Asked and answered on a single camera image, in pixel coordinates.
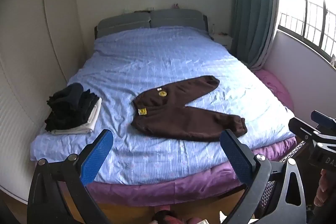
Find blue striped floral duvet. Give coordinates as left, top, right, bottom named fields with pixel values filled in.
left=30, top=26, right=296, bottom=184

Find teal curtain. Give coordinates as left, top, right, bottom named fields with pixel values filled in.
left=230, top=0, right=280, bottom=68

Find pink fuzzy cloth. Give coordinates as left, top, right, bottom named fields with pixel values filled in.
left=152, top=211, right=200, bottom=224

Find white wardrobe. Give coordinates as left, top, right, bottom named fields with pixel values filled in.
left=0, top=0, right=88, bottom=203

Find stack of dark folded clothes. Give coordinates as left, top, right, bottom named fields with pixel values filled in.
left=45, top=83, right=101, bottom=132

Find grey headboard cushion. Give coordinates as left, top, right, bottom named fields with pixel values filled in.
left=97, top=12, right=152, bottom=38
left=150, top=9, right=206, bottom=30

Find window with metal railing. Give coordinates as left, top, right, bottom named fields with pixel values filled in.
left=277, top=0, right=336, bottom=67

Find dark brown pants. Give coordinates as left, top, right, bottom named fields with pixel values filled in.
left=131, top=76, right=248, bottom=142

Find purple bed sheet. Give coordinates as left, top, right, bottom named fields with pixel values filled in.
left=86, top=136, right=298, bottom=207

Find white nightstand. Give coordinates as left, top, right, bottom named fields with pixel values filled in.
left=211, top=34, right=233, bottom=50

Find white folded cloth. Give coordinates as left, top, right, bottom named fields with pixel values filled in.
left=51, top=97, right=102, bottom=135

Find pink blanket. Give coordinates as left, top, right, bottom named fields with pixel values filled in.
left=253, top=69, right=294, bottom=112

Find person's right hand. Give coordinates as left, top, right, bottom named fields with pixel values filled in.
left=314, top=170, right=329, bottom=207

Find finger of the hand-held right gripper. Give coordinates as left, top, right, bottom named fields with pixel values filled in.
left=288, top=117, right=336, bottom=154
left=311, top=110, right=336, bottom=130

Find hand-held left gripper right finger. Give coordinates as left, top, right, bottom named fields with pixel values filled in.
left=220, top=129, right=306, bottom=224

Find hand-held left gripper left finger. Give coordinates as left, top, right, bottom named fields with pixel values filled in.
left=28, top=129, right=114, bottom=224

